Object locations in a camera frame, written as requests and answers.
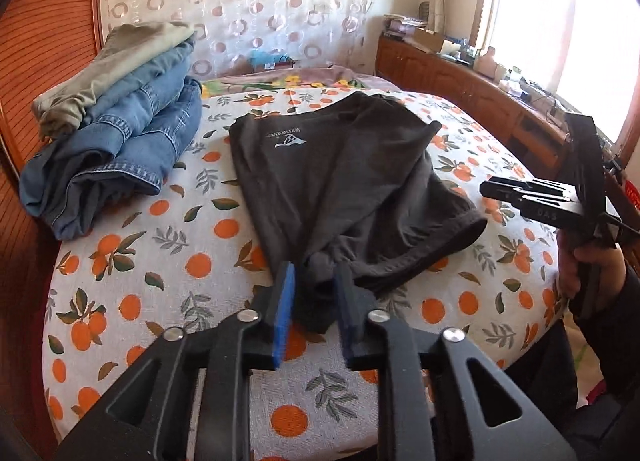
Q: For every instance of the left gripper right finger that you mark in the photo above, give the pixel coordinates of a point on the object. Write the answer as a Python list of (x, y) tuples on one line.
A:
[(368, 334)]

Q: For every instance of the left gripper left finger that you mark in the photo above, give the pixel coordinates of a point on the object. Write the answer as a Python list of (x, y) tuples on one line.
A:
[(256, 336)]

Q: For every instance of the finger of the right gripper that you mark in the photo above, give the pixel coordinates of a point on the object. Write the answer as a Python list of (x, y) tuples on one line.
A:
[(506, 189), (541, 206)]

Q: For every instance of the dark grey pants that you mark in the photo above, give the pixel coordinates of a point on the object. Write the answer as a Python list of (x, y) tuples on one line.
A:
[(351, 184)]

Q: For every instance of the right hand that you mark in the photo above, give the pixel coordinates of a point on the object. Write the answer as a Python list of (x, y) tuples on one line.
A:
[(591, 271)]

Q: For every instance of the wooden sideboard cabinet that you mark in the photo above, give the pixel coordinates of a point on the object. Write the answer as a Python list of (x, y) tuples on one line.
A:
[(544, 148)]

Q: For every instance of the cardboard box on cabinet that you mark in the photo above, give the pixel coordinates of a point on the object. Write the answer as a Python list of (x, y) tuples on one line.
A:
[(433, 41)]

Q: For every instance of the stack of papers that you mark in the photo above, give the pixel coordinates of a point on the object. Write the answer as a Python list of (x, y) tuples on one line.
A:
[(400, 25)]

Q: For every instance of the pink floral bedspread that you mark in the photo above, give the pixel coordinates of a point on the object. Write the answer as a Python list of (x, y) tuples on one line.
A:
[(281, 78)]

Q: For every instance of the upper folded blue jeans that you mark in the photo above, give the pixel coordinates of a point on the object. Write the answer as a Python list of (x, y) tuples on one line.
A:
[(127, 108)]

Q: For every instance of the folded blue jeans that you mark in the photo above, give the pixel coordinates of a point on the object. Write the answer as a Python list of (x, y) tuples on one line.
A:
[(127, 108), (69, 187)]

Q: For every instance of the lower folded blue jeans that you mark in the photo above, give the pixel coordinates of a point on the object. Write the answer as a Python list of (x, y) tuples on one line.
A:
[(69, 187)]

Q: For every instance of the blue item on box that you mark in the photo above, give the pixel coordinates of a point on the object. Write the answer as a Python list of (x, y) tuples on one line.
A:
[(266, 61)]

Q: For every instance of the beige folded pants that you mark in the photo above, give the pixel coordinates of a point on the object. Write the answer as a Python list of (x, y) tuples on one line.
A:
[(132, 55)]

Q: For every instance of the wooden slatted headboard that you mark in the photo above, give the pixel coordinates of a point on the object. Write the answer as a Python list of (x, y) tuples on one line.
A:
[(43, 43)]

